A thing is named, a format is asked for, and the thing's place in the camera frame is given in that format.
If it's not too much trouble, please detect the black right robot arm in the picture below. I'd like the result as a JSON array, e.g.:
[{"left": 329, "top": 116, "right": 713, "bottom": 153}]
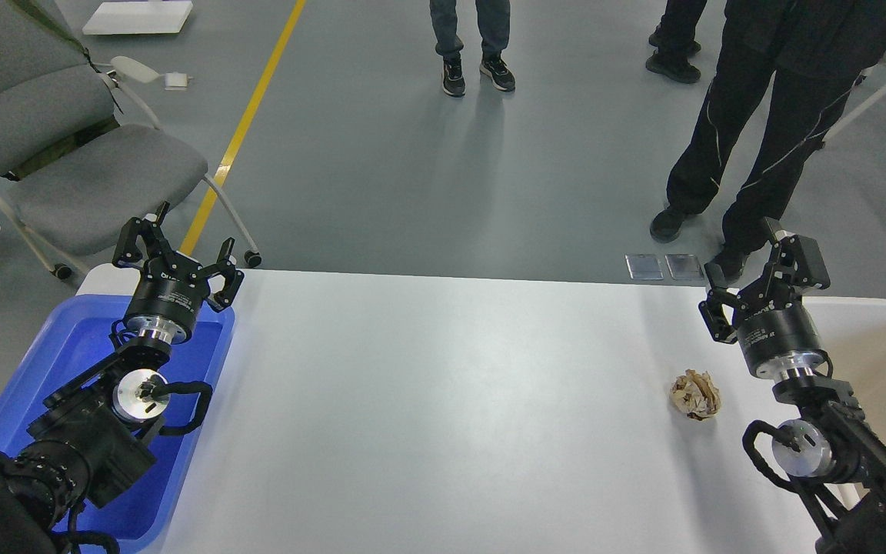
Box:
[{"left": 699, "top": 218, "right": 886, "bottom": 553}]

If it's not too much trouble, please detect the white flat board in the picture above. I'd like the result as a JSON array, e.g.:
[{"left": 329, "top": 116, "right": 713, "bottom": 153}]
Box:
[{"left": 83, "top": 1, "right": 193, "bottom": 35}]

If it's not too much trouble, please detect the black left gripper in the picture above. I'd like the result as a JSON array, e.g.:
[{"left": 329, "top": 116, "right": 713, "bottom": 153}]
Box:
[{"left": 112, "top": 202, "right": 244, "bottom": 344}]

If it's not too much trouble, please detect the brown paper ball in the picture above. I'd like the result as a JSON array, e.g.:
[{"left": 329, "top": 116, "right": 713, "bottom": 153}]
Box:
[{"left": 669, "top": 369, "right": 723, "bottom": 421}]

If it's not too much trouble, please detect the blue plastic bin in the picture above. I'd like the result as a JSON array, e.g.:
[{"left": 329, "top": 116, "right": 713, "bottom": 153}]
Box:
[{"left": 0, "top": 294, "right": 235, "bottom": 553}]

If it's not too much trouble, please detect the person in blue jeans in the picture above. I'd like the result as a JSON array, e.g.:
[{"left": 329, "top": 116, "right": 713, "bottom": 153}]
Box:
[{"left": 429, "top": 0, "right": 517, "bottom": 98}]

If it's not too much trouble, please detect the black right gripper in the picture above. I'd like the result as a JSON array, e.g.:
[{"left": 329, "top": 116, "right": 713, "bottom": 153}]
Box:
[{"left": 698, "top": 218, "right": 832, "bottom": 379}]

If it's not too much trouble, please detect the metal floor plate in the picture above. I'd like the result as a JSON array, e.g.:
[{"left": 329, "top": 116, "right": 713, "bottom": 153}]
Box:
[
  {"left": 664, "top": 255, "right": 704, "bottom": 281},
  {"left": 625, "top": 255, "right": 665, "bottom": 281}
]

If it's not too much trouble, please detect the grey padded chair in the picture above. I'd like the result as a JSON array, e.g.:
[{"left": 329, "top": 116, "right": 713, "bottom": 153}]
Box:
[{"left": 0, "top": 1, "right": 251, "bottom": 280}]

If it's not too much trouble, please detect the small white floor box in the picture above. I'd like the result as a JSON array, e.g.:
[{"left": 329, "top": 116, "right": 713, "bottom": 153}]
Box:
[{"left": 163, "top": 72, "right": 190, "bottom": 91}]

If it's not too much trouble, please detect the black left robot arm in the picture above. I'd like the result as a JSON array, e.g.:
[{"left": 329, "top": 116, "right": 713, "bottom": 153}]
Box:
[{"left": 0, "top": 202, "right": 244, "bottom": 553}]

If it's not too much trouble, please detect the right metal floor plate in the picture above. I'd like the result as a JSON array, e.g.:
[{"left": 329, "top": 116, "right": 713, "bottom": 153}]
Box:
[{"left": 664, "top": 255, "right": 704, "bottom": 281}]

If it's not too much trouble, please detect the left metal floor plate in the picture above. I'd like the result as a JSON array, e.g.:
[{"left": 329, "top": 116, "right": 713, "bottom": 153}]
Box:
[{"left": 625, "top": 255, "right": 665, "bottom": 281}]

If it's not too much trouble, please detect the person in black background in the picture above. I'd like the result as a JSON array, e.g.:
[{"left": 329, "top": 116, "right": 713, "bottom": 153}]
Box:
[{"left": 645, "top": 1, "right": 707, "bottom": 84}]

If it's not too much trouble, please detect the person in black tracksuit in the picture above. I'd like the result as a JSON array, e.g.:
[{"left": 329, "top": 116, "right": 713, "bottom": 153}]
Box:
[{"left": 650, "top": 1, "right": 886, "bottom": 281}]

